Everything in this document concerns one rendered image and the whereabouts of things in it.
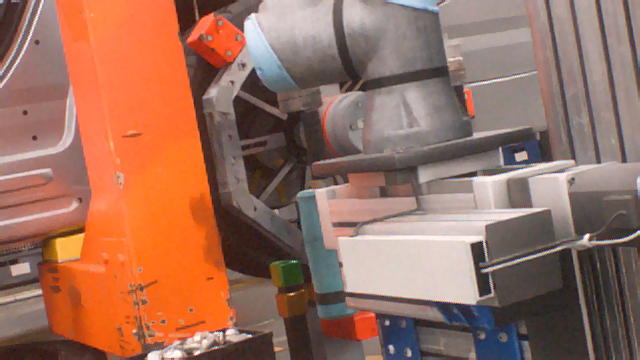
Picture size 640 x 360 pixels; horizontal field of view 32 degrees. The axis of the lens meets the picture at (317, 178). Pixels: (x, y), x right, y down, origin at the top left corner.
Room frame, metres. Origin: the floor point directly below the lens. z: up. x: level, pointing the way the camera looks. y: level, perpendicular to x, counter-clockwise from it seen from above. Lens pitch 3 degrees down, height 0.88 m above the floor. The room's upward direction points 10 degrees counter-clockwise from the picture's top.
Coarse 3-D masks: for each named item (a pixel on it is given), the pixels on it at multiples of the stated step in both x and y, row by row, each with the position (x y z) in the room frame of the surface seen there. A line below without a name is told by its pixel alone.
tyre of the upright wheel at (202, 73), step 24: (240, 0) 2.42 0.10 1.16; (240, 24) 2.36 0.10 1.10; (192, 48) 2.35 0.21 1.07; (192, 72) 2.30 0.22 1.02; (216, 72) 2.33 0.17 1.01; (192, 96) 2.30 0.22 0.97; (216, 192) 2.30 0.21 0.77; (216, 216) 2.30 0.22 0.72; (240, 240) 2.32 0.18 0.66; (264, 240) 2.34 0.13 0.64; (240, 264) 2.39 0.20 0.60; (264, 264) 2.34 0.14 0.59
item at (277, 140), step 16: (240, 96) 2.37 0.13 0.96; (272, 112) 2.40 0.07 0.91; (304, 112) 2.48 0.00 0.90; (272, 128) 2.45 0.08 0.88; (288, 128) 2.46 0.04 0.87; (240, 144) 2.36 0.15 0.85; (272, 144) 2.39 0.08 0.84; (288, 144) 2.41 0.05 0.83; (288, 160) 2.41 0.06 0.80; (272, 176) 2.40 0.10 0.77; (304, 176) 2.43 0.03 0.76; (336, 176) 2.46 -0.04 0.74
